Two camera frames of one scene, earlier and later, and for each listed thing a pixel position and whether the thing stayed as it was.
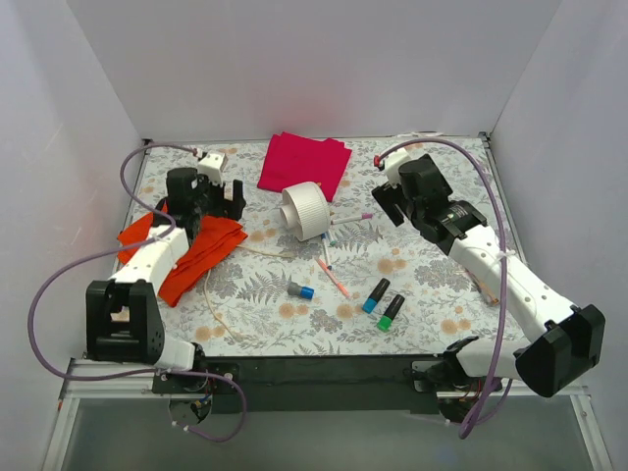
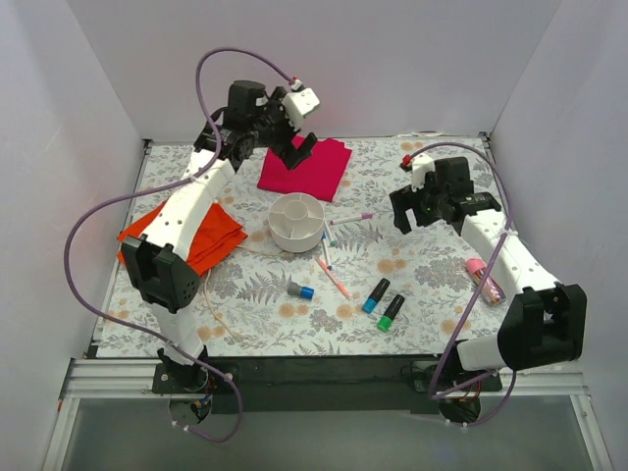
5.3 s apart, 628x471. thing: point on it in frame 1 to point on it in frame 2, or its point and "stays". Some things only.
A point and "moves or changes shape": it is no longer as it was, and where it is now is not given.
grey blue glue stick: [297, 290] stays
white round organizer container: [305, 212] moves or changes shape
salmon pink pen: [338, 285] stays
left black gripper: [232, 197] to [283, 132]
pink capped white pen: [365, 216] stays
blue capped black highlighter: [372, 300] stays
